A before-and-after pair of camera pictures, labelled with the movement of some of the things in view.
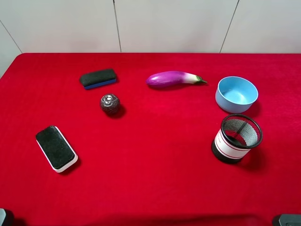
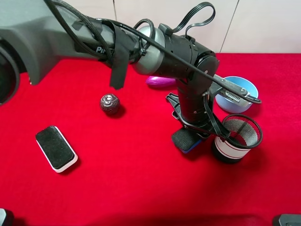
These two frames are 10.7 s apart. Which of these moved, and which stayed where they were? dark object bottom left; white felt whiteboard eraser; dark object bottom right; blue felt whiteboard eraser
Moved: blue felt whiteboard eraser
Stayed: white felt whiteboard eraser; dark object bottom left; dark object bottom right
